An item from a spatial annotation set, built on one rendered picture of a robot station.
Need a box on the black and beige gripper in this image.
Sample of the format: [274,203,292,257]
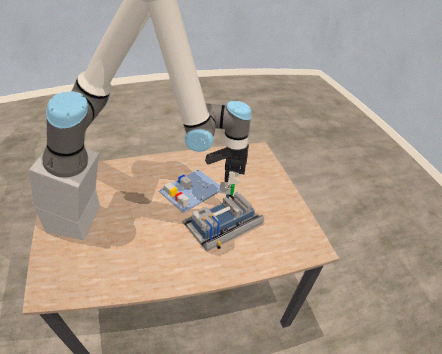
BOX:
[224,144,249,191]

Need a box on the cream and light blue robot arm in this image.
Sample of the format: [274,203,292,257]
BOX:
[42,0,251,178]

